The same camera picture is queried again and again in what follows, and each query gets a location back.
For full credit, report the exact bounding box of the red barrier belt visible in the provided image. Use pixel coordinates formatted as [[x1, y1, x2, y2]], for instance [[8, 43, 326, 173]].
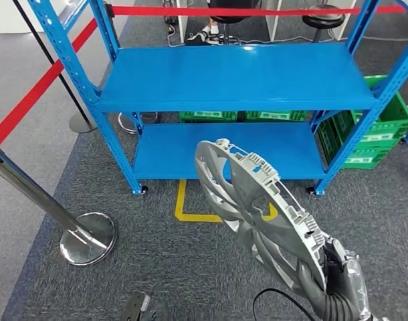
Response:
[[0, 18, 98, 147], [110, 4, 407, 17]]

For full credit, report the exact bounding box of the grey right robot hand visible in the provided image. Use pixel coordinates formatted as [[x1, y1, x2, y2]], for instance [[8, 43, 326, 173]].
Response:
[[298, 238, 372, 318]]

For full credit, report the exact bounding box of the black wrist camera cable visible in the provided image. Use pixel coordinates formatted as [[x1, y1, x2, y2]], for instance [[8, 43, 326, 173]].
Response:
[[252, 288, 317, 321]]

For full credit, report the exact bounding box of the person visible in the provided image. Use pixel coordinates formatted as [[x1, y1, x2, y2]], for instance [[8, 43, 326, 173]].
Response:
[[185, 0, 262, 46]]

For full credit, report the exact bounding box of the black stanchion post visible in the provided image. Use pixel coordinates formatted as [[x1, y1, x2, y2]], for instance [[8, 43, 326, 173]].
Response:
[[11, 0, 98, 134]]

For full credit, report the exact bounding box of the black equipment box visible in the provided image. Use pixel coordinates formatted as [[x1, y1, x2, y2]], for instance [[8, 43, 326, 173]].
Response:
[[163, 0, 178, 25]]

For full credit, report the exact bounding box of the white desk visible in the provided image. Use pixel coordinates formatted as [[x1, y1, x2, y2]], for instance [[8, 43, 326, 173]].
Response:
[[175, 0, 284, 44], [334, 0, 359, 41]]

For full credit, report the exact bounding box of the blue metal shelf rack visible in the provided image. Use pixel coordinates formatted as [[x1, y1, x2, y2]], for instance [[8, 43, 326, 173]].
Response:
[[26, 0, 408, 197]]

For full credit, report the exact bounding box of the grey plastic wheel hubcap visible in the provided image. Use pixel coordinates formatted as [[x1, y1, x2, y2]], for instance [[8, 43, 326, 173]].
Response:
[[194, 138, 332, 296]]

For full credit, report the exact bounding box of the black stool chrome base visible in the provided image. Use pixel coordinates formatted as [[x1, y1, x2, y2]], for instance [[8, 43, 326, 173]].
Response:
[[207, 15, 242, 47], [301, 4, 346, 44]]

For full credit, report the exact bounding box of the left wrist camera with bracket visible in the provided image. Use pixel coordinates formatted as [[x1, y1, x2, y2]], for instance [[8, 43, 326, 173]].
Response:
[[119, 290, 152, 321]]

